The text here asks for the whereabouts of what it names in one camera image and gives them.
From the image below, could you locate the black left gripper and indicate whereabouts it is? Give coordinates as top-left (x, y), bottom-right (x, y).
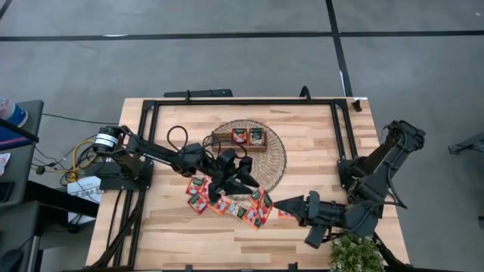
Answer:
top-left (206, 148), bottom-right (261, 204)

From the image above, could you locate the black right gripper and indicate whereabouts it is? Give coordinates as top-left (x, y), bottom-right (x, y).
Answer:
top-left (273, 190), bottom-right (347, 227)

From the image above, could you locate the red tea packet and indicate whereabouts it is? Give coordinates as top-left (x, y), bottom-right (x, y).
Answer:
top-left (187, 193), bottom-right (209, 215)
top-left (185, 176), bottom-right (205, 196)
top-left (202, 175), bottom-right (213, 199)
top-left (259, 191), bottom-right (275, 224)
top-left (231, 128), bottom-right (249, 146)

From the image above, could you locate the wooden three-compartment tea box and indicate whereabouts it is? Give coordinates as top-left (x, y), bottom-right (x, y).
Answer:
top-left (210, 128), bottom-right (268, 153)

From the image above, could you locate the round woven placemat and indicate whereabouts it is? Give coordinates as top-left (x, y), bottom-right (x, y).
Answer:
top-left (206, 119), bottom-right (287, 200)

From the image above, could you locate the small potted green plant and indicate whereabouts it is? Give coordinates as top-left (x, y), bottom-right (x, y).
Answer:
top-left (327, 233), bottom-right (385, 272)

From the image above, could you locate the long black bar device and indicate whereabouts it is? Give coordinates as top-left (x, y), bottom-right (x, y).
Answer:
top-left (163, 88), bottom-right (234, 99)

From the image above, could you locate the white printed cardboard box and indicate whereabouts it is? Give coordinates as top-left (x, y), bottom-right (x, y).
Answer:
top-left (67, 175), bottom-right (104, 224)

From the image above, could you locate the black floor beam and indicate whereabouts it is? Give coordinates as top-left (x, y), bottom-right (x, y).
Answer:
top-left (24, 180), bottom-right (100, 219)

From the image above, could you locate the black stand leg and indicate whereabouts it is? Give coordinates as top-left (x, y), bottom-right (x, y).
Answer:
top-left (448, 131), bottom-right (484, 156)

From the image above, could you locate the grey side table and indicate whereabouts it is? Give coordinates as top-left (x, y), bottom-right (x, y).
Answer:
top-left (0, 100), bottom-right (45, 207)

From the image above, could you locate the thin black diagonal bar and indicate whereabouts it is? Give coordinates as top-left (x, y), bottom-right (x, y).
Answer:
top-left (0, 117), bottom-right (40, 144)

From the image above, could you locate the dark blue folder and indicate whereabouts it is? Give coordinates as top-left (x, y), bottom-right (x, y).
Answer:
top-left (0, 126), bottom-right (33, 151)

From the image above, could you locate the black phone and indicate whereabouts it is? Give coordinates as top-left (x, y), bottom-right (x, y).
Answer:
top-left (0, 181), bottom-right (15, 204)

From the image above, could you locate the white paper sheet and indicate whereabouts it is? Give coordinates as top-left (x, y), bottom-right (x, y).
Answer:
top-left (0, 153), bottom-right (11, 177)

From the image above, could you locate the blue and white bottle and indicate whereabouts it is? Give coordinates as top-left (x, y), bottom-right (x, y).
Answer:
top-left (0, 96), bottom-right (29, 128)

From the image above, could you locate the black computer mouse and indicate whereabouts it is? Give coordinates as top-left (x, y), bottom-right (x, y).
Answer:
top-left (0, 247), bottom-right (24, 272)

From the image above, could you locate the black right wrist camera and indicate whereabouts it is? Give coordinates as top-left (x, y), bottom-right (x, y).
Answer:
top-left (304, 223), bottom-right (329, 250)

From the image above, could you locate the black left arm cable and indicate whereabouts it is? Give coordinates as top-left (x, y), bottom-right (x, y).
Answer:
top-left (166, 125), bottom-right (189, 153)

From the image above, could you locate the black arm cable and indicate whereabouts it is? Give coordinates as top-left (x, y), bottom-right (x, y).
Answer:
top-left (166, 125), bottom-right (189, 153)
top-left (383, 165), bottom-right (409, 211)

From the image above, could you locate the black aluminium table frame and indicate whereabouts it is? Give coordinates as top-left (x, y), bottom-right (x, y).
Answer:
top-left (90, 97), bottom-right (411, 271)

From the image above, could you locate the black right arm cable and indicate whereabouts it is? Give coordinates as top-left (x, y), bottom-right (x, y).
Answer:
top-left (383, 165), bottom-right (409, 211)

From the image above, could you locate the black cable bundle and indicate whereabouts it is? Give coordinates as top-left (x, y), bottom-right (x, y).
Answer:
top-left (90, 188), bottom-right (147, 270)
top-left (372, 232), bottom-right (411, 270)

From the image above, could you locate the yellow cable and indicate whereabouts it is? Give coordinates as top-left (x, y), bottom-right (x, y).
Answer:
top-left (67, 139), bottom-right (100, 183)

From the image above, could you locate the thin black floor cable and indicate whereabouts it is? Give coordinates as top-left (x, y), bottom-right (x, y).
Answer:
top-left (41, 113), bottom-right (120, 125)

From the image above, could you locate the black cable with plug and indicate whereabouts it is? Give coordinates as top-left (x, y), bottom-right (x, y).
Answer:
top-left (32, 134), bottom-right (114, 182)

